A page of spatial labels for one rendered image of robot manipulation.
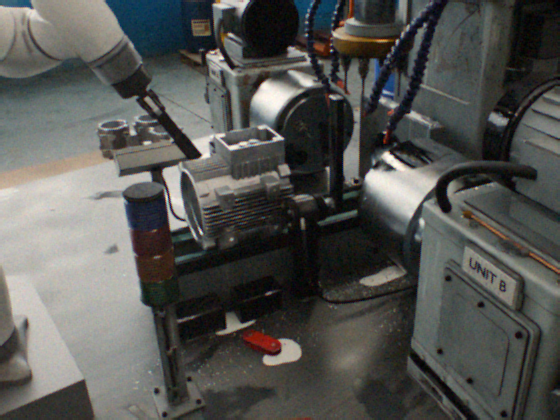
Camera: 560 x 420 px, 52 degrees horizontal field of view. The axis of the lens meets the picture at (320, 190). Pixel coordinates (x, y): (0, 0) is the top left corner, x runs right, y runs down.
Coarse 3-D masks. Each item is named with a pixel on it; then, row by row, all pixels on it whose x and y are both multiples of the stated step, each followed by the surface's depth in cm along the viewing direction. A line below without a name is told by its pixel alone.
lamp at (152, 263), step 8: (136, 256) 85; (160, 256) 85; (168, 256) 86; (136, 264) 86; (144, 264) 85; (152, 264) 85; (160, 264) 86; (168, 264) 87; (136, 272) 88; (144, 272) 86; (152, 272) 86; (160, 272) 86; (168, 272) 87; (144, 280) 87; (152, 280) 86
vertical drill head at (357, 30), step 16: (368, 0) 118; (384, 0) 118; (368, 16) 120; (384, 16) 120; (336, 32) 124; (352, 32) 121; (368, 32) 119; (384, 32) 119; (400, 32) 122; (336, 48) 123; (352, 48) 119; (368, 48) 118; (384, 48) 118; (400, 64) 126; (400, 80) 129
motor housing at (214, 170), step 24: (192, 168) 116; (216, 168) 117; (192, 192) 128; (240, 192) 116; (264, 192) 118; (288, 192) 121; (192, 216) 128; (216, 216) 115; (240, 216) 117; (264, 216) 120; (240, 240) 125
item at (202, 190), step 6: (180, 162) 122; (180, 168) 122; (282, 168) 120; (288, 168) 121; (180, 174) 124; (282, 174) 120; (288, 174) 121; (198, 186) 113; (204, 186) 113; (198, 192) 113; (204, 192) 113; (198, 198) 114; (186, 216) 128; (282, 222) 126; (282, 228) 127; (204, 240) 118; (210, 240) 119; (204, 246) 119; (210, 246) 118
